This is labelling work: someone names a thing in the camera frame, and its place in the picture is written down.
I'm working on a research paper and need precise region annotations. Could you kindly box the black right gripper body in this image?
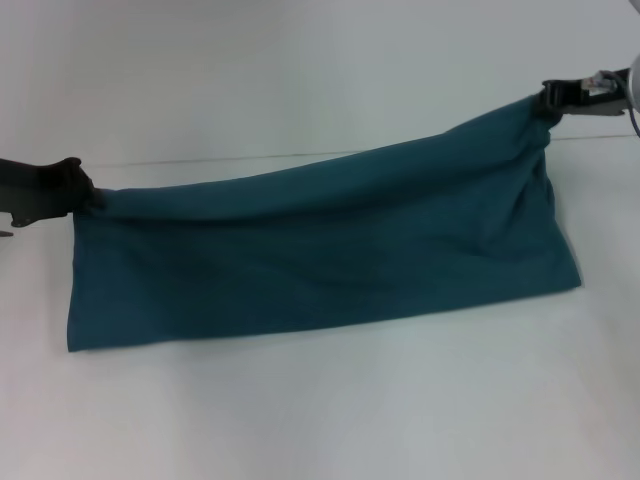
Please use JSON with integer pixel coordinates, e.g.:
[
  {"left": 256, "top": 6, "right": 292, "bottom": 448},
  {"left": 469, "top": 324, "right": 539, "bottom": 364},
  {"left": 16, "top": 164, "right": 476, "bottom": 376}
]
[{"left": 542, "top": 67, "right": 634, "bottom": 119}]

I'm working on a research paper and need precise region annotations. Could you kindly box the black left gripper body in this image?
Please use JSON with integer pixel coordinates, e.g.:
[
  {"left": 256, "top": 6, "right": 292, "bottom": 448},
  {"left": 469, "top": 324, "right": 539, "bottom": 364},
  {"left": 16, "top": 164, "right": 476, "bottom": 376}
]
[{"left": 0, "top": 156, "right": 94, "bottom": 229}]

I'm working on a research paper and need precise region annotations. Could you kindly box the teal FREE print t-shirt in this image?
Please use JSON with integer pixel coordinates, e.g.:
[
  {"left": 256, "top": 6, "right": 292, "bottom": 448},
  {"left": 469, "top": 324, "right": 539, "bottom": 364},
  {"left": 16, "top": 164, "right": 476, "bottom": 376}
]
[{"left": 67, "top": 94, "right": 584, "bottom": 354}]

